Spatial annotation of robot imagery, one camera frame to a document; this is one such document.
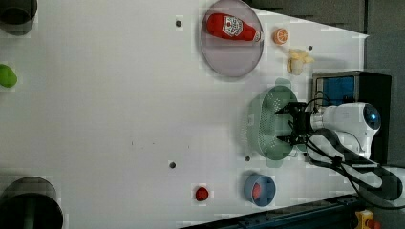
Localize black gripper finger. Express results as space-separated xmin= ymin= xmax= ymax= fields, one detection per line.
xmin=275 ymin=105 xmax=290 ymax=115
xmin=278 ymin=135 xmax=294 ymax=144

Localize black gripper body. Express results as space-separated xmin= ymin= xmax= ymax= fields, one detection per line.
xmin=288 ymin=102 xmax=313 ymax=145

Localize green plastic strainer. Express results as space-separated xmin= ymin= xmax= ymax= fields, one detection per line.
xmin=246 ymin=78 xmax=297 ymax=168

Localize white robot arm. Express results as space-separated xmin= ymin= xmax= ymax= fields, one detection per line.
xmin=276 ymin=102 xmax=404 ymax=200

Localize peeled banana toy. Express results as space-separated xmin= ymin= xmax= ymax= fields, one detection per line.
xmin=287 ymin=49 xmax=314 ymax=75

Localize blue bowl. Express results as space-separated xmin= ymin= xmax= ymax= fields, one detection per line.
xmin=244 ymin=174 xmax=276 ymax=207

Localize red item in bowl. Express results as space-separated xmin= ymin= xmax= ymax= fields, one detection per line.
xmin=252 ymin=183 xmax=261 ymax=199

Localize orange slice toy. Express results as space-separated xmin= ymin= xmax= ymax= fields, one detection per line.
xmin=272 ymin=29 xmax=288 ymax=45

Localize translucent purple plate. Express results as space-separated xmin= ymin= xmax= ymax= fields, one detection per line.
xmin=200 ymin=0 xmax=265 ymax=77

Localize black toaster oven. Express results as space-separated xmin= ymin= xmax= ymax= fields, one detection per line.
xmin=312 ymin=71 xmax=392 ymax=164

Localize small red tomato toy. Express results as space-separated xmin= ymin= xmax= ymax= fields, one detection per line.
xmin=195 ymin=187 xmax=209 ymax=201

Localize red ketchup bottle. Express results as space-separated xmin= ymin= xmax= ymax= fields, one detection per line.
xmin=206 ymin=13 xmax=263 ymax=42

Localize yellow red emergency button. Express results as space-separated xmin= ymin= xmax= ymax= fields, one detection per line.
xmin=355 ymin=210 xmax=381 ymax=229

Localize green round toy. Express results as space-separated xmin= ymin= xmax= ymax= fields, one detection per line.
xmin=0 ymin=64 xmax=17 ymax=88

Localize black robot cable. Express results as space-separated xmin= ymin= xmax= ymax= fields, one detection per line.
xmin=304 ymin=90 xmax=405 ymax=211

